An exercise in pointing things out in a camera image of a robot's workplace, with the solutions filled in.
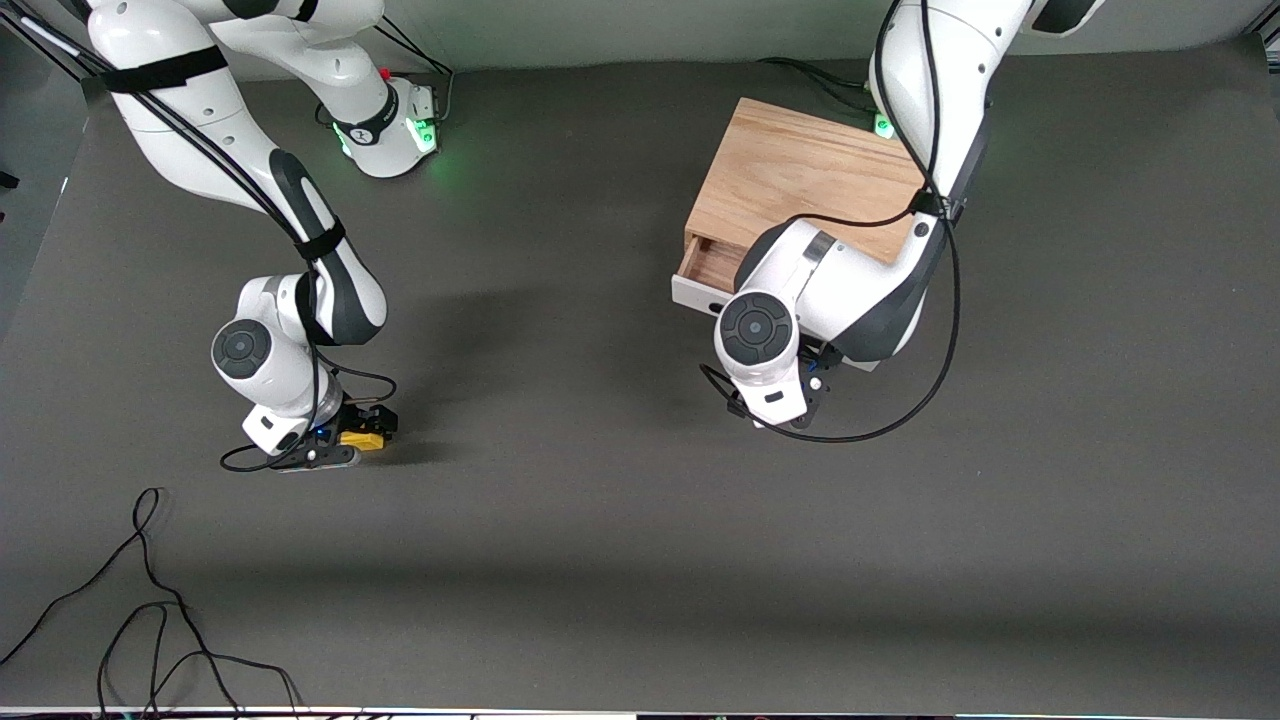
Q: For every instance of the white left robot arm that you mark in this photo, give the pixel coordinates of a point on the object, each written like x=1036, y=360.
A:
x=940, y=80

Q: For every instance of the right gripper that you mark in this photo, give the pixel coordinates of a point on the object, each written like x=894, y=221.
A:
x=352, y=416

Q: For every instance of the aluminium frame rail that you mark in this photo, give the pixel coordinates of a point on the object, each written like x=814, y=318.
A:
x=45, y=45

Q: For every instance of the wooden drawer cabinet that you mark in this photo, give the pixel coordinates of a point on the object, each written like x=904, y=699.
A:
x=790, y=170

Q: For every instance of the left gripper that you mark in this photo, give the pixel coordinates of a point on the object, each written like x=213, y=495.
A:
x=833, y=356

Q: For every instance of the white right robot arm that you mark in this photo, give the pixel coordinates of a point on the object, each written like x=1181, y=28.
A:
x=180, y=100

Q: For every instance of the yellow cube block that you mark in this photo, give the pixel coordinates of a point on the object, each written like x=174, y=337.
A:
x=362, y=439

